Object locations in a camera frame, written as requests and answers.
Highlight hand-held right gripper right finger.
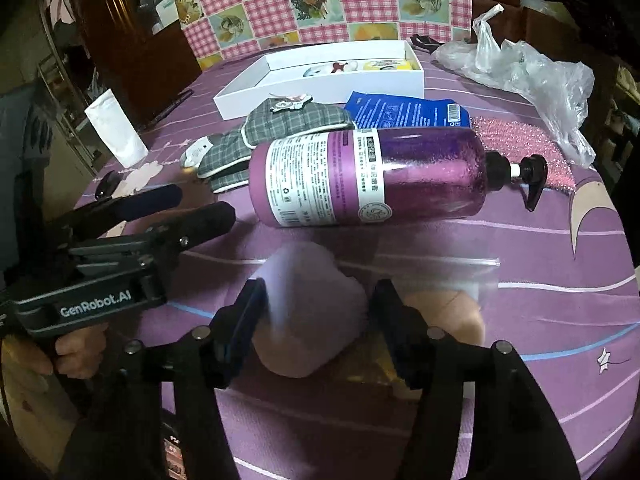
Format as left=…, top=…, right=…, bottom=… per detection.
left=370, top=279, right=581, bottom=480

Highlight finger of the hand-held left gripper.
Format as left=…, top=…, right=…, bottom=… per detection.
left=60, top=183, right=184, bottom=243
left=95, top=201, right=237, bottom=263

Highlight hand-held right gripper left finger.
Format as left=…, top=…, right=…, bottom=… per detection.
left=60, top=277, right=268, bottom=480

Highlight grey plaid glove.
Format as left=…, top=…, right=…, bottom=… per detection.
left=197, top=130, right=257, bottom=194

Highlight lavender makeup sponge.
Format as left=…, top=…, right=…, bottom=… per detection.
left=250, top=241, right=371, bottom=378

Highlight grey plaid slippers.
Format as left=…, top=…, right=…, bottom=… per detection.
left=242, top=94, right=358, bottom=153

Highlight white cardboard box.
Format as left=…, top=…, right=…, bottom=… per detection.
left=214, top=40, right=425, bottom=121

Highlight pink sparkly cloth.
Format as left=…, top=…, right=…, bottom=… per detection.
left=470, top=115, right=576, bottom=194

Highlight person's left hand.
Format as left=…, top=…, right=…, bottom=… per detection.
left=0, top=321, right=109, bottom=381

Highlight small black object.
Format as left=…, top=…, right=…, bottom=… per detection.
left=95, top=170, right=124, bottom=199

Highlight beige makeup sponge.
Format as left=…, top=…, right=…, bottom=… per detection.
left=400, top=292, right=487, bottom=352

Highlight clear zip bag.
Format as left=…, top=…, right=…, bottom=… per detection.
left=260, top=240, right=502, bottom=376

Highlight white tube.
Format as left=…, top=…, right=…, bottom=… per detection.
left=84, top=89, right=149, bottom=169

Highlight black phone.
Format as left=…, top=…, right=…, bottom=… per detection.
left=145, top=89, right=194, bottom=129

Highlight purple pump bottle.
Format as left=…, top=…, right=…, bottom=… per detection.
left=248, top=127, right=549, bottom=229

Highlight dark wooden cabinet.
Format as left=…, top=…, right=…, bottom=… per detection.
left=65, top=0, right=202, bottom=127

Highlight white plush toy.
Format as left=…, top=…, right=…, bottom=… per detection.
left=304, top=60, right=361, bottom=77

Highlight blue printed packet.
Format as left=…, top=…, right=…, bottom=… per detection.
left=345, top=91, right=473, bottom=133

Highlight pink checkered printed cloth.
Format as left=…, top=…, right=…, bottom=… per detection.
left=165, top=0, right=474, bottom=69

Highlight yellow packet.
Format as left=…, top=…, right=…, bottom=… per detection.
left=361, top=58, right=416, bottom=72

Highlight clear plastic bag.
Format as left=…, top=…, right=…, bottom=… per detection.
left=432, top=4, right=597, bottom=169

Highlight black plastic frame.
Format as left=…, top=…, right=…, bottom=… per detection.
left=410, top=34, right=442, bottom=54

